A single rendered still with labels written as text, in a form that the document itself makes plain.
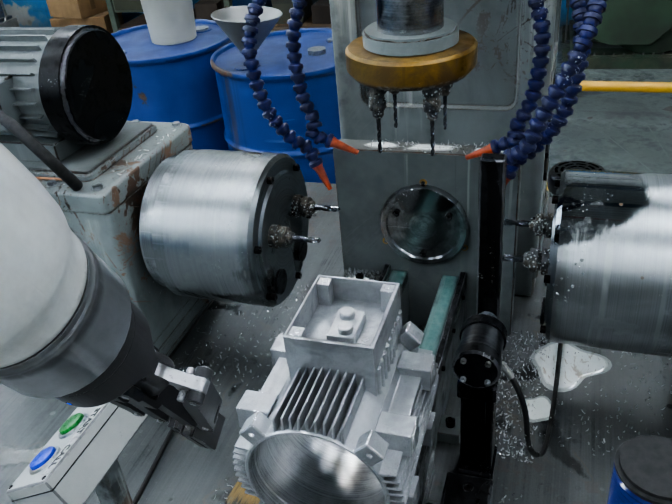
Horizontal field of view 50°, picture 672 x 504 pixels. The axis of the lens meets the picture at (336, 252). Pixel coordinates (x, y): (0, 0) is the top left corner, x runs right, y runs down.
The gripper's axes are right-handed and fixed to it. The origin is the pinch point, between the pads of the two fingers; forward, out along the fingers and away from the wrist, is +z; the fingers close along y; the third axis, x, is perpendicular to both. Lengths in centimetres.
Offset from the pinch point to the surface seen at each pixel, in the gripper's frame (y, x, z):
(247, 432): 0.7, -2.3, 12.8
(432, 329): -10, -30, 47
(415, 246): -4, -45, 49
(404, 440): -14.8, -5.2, 15.6
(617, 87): -40, -199, 186
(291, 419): -4.2, -4.1, 11.0
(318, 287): -1.1, -21.0, 16.6
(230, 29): 86, -147, 104
